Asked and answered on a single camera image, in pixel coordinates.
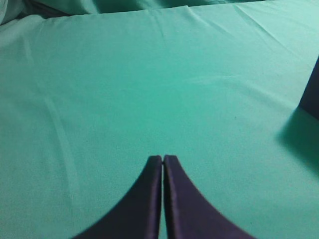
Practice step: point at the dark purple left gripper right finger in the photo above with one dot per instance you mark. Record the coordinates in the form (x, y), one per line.
(188, 215)

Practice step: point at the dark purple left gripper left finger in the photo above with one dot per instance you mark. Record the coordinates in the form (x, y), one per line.
(137, 214)

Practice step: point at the dark cube groove box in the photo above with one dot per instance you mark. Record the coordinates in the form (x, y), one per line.
(310, 98)

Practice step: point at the green cloth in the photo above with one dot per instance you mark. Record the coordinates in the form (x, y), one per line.
(86, 99)

